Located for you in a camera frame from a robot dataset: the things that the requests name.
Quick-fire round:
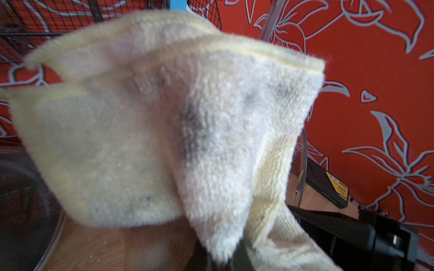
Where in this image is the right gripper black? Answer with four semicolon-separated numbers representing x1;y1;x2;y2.
289;206;419;271

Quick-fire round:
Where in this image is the light blue box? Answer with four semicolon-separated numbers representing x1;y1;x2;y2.
168;0;187;11

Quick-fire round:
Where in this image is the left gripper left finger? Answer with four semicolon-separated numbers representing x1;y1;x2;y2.
184;240;214;271

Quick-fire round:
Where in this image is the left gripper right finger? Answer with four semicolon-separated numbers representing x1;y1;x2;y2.
228;239;255;271

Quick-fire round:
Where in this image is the glass lid with black handle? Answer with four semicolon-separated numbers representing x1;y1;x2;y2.
0;128;309;271

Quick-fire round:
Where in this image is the cream yellow cloth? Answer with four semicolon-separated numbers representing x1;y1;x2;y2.
1;10;339;271

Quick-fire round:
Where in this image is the black wire basket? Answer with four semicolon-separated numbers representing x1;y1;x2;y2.
0;0;223;65

